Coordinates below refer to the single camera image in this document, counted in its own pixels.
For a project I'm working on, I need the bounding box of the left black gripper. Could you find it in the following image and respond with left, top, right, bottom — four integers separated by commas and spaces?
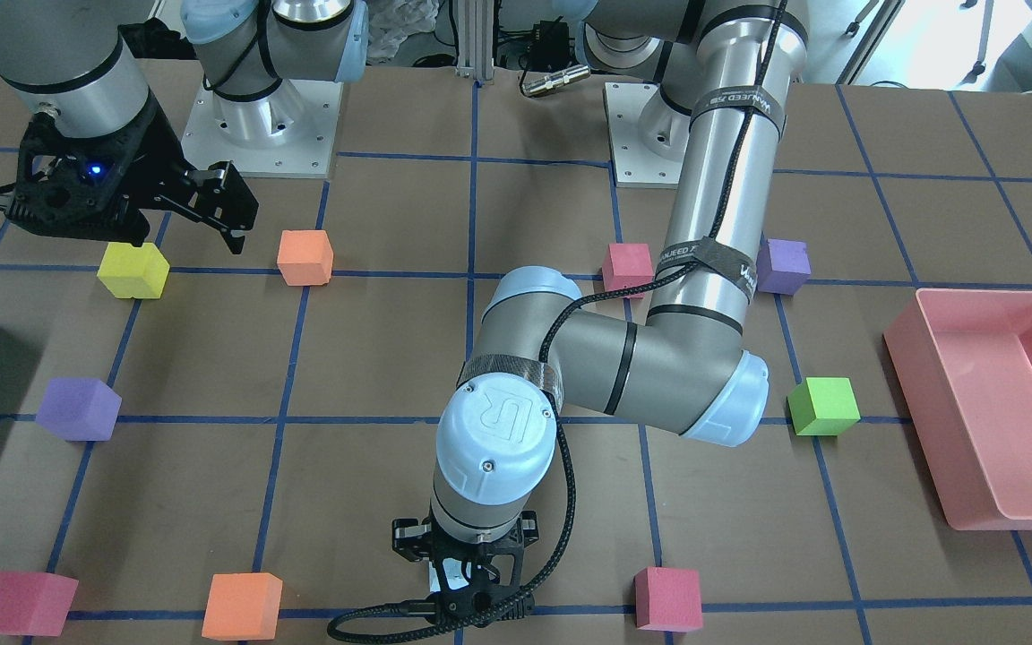
392, 510, 539, 619

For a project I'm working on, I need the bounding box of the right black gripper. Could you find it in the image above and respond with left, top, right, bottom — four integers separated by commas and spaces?
5, 95, 259, 254

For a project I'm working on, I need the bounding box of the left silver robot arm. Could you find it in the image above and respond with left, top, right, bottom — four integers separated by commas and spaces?
370, 1, 808, 638

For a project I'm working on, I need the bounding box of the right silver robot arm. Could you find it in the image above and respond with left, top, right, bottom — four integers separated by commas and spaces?
0, 1, 369, 254

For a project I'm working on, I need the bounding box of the orange block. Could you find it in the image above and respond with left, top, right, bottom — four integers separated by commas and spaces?
633, 566, 704, 633
276, 229, 333, 287

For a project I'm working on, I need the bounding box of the yellow block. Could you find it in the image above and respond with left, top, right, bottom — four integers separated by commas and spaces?
97, 241, 169, 299

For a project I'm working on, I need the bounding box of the dark pink block near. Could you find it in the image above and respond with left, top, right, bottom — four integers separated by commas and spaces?
202, 572, 283, 641

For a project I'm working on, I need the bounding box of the purple block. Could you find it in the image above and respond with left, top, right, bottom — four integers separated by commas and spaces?
34, 377, 122, 441
756, 238, 812, 297

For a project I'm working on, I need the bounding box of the green block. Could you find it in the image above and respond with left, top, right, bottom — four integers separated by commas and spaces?
787, 377, 861, 436

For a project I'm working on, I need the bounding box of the pink plastic bin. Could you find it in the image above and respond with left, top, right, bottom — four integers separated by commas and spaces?
884, 288, 1032, 530

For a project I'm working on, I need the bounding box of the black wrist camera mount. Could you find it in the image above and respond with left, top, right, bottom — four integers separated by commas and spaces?
426, 555, 521, 624

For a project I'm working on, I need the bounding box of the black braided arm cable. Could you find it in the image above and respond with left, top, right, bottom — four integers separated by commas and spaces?
326, 0, 791, 642

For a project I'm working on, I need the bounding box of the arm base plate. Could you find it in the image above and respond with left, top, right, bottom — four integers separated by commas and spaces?
180, 79, 347, 179
605, 82, 691, 189

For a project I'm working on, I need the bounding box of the aluminium frame post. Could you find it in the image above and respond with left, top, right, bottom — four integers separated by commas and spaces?
448, 0, 495, 87

